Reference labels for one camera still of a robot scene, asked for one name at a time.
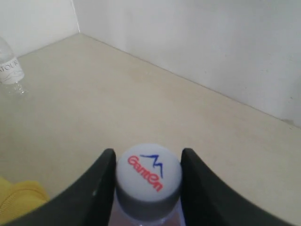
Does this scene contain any clear bottle with white label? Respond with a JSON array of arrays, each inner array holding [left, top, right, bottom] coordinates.
[[0, 37, 27, 96]]

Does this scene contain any clear blue-tinted water bottle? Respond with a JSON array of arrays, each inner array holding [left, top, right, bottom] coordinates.
[[109, 144, 185, 226]]

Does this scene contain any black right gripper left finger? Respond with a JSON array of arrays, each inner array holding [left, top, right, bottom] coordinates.
[[7, 148, 116, 226]]

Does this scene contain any yellow sleeved forearm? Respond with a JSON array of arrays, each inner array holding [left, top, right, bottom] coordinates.
[[0, 177, 50, 225]]

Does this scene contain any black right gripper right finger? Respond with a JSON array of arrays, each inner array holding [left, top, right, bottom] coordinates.
[[181, 148, 289, 226]]

